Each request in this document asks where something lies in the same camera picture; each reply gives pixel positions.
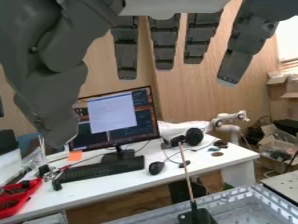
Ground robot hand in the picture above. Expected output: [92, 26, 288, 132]
[0, 0, 298, 148]

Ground computer screen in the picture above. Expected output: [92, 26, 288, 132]
[66, 85, 162, 165]

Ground orange sticky note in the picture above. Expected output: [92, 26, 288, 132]
[66, 150, 85, 162]

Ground black keyboard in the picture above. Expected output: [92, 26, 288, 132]
[54, 154, 146, 185]

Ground small black object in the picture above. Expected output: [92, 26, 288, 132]
[50, 179, 64, 192]

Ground black headphones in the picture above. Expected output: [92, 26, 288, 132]
[169, 127, 206, 148]

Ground red tray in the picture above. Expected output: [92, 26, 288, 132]
[0, 196, 30, 220]
[0, 177, 45, 205]

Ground black mouse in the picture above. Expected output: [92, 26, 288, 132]
[147, 160, 167, 176]

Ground white desk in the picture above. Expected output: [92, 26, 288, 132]
[0, 132, 260, 224]

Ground small white jointed device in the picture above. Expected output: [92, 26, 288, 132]
[206, 110, 251, 136]

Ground thin stick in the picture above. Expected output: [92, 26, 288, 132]
[175, 143, 198, 205]

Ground clear box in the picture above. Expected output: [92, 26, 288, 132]
[104, 184, 298, 224]

